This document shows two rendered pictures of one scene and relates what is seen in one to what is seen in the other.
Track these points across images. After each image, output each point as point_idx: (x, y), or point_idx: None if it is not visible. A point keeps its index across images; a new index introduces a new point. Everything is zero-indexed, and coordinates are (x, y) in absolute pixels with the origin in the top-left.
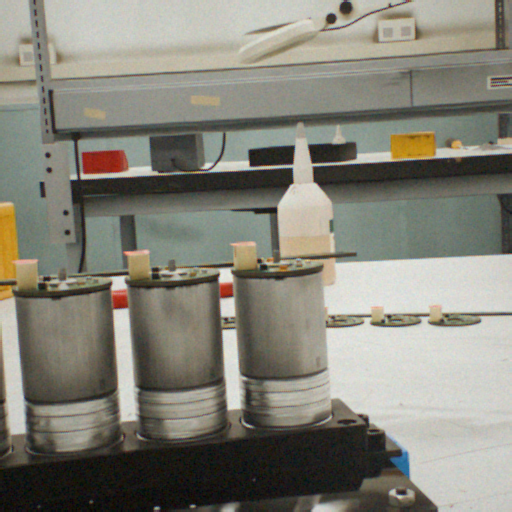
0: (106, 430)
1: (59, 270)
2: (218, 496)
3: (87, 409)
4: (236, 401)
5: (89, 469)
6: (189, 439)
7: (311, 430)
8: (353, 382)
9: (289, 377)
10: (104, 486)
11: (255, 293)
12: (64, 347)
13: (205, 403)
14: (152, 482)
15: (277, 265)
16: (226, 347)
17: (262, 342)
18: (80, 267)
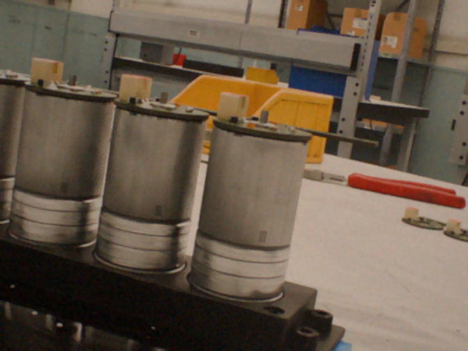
0: (58, 230)
1: (69, 75)
2: (97, 327)
3: (43, 205)
4: (324, 273)
5: (28, 258)
6: (119, 267)
7: (228, 303)
8: (446, 297)
9: (225, 242)
10: (36, 278)
11: (216, 144)
12: (36, 141)
13: (142, 238)
14: (74, 292)
15: (256, 124)
16: (390, 236)
17: (210, 196)
18: (462, 183)
